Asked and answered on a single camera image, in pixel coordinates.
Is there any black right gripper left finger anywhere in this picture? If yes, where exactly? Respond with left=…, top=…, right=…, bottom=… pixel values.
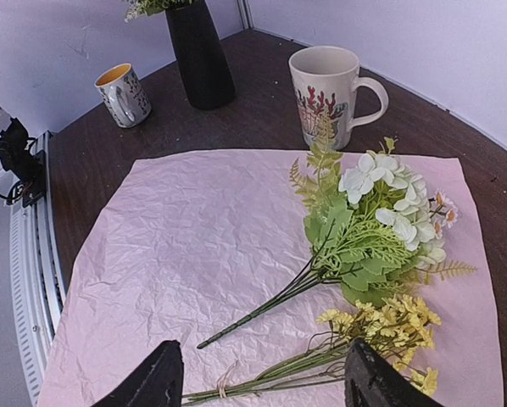
left=93, top=340, right=184, bottom=407

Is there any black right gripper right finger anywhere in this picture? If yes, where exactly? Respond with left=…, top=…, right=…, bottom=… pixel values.
left=344, top=338, right=442, bottom=407

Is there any yellow small flower bunch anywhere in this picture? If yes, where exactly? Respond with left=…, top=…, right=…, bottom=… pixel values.
left=182, top=294, right=442, bottom=406

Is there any white green hydrangea bunch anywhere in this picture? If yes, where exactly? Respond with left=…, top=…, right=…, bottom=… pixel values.
left=198, top=114, right=476, bottom=348

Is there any pink tissue wrapping sheet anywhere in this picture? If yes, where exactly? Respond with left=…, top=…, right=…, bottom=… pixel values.
left=37, top=150, right=504, bottom=406

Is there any blue white hydrangea bunch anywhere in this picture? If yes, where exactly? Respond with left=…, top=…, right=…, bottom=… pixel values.
left=124, top=0, right=202, bottom=22

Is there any black tall vase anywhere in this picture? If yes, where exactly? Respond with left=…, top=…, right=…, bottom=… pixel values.
left=165, top=1, right=236, bottom=110

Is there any floral mug yellow inside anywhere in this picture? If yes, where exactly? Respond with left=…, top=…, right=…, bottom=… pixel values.
left=94, top=63, right=152, bottom=129

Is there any cream printed mug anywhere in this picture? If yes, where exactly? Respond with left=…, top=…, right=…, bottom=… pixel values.
left=288, top=46, right=389, bottom=150

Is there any white vented front rail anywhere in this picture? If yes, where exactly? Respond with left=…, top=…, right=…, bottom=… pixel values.
left=9, top=131, right=67, bottom=406

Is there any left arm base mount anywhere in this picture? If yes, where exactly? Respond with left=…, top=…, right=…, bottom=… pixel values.
left=0, top=118, right=47, bottom=208

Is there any left aluminium frame post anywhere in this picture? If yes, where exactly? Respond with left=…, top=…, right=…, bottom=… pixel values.
left=237, top=0, right=254, bottom=30

